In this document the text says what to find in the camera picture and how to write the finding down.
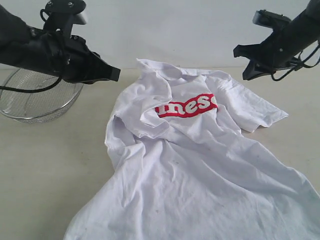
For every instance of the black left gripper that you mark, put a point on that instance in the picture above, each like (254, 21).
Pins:
(70, 58)

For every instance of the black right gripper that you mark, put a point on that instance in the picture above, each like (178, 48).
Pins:
(272, 54)

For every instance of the white t-shirt red logo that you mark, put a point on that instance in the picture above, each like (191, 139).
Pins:
(184, 171)

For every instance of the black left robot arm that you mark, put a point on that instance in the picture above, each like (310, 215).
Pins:
(17, 49)

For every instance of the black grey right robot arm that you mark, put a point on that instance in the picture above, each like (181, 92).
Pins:
(307, 23)

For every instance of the metal mesh strainer bowl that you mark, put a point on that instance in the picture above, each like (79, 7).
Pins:
(39, 107)

